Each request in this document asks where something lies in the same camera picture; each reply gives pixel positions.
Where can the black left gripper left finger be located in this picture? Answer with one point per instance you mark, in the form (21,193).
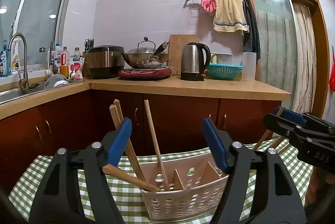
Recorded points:
(58,198)

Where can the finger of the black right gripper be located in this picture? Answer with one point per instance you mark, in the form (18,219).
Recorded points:
(301,119)
(293,132)

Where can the red kitchen cabinets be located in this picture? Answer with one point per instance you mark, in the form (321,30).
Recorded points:
(76,121)

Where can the wooden kitchen countertop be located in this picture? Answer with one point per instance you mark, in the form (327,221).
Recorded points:
(173,86)

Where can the right hand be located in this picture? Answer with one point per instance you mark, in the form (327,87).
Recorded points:
(317,178)

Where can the green checkered tablecloth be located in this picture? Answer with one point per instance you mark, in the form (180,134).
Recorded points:
(128,197)

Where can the red hanging bag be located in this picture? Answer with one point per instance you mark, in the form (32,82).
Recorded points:
(332,73)

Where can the wood framed glass door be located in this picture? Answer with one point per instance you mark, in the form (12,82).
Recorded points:
(294,51)

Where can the pink perforated utensil holder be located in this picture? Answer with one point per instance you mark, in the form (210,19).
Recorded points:
(195,188)

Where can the white plastic container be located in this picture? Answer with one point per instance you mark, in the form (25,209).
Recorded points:
(248,66)

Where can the dark hanging cloth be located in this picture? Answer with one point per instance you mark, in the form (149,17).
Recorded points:
(251,37)

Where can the teal plastic colander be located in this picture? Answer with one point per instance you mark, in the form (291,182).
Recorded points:
(224,72)

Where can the steel sink basin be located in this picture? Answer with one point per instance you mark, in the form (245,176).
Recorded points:
(13,94)

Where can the steel electric kettle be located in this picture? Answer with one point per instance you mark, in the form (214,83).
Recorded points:
(195,60)

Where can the white dishes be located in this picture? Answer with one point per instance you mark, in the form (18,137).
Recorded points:
(55,81)

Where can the yellow hanging towel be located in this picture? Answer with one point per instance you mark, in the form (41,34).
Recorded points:
(229,16)

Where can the red white seasoning bag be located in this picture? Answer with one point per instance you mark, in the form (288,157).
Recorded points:
(76,65)

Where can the orange oil bottle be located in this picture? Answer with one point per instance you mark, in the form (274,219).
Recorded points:
(64,62)

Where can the white spray bottle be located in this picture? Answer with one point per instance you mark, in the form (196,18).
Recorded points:
(15,57)

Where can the dark rice cooker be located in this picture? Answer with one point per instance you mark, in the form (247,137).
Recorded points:
(105,61)

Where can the wooden cutting board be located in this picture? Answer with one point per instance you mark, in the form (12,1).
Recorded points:
(177,42)

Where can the pink rubber glove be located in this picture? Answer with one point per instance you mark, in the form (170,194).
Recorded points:
(209,5)

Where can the wooden knife block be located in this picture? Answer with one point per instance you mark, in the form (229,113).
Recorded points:
(88,44)

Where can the clear bottle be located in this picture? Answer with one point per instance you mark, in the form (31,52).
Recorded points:
(77,52)

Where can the red induction cooker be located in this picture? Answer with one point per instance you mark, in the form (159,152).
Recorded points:
(145,74)

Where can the blue detergent bottle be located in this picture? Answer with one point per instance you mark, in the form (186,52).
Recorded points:
(5,61)

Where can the steel wok with lid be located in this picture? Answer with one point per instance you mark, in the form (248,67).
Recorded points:
(146,55)

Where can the white mug green handle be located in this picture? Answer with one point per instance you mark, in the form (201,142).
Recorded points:
(221,58)

